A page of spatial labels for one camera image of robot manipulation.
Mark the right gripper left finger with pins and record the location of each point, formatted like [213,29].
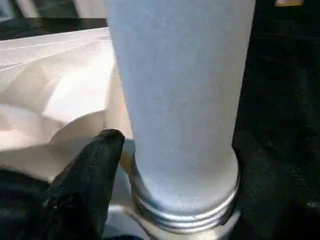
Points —
[82,195]

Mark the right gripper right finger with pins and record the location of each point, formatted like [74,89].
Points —
[275,200]

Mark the white plastic table leg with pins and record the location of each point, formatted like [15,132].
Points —
[180,100]

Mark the small yellow label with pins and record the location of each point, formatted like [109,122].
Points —
[288,2]

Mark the black work mat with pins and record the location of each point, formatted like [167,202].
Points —
[280,87]

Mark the white plastic table top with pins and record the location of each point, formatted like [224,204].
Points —
[50,75]

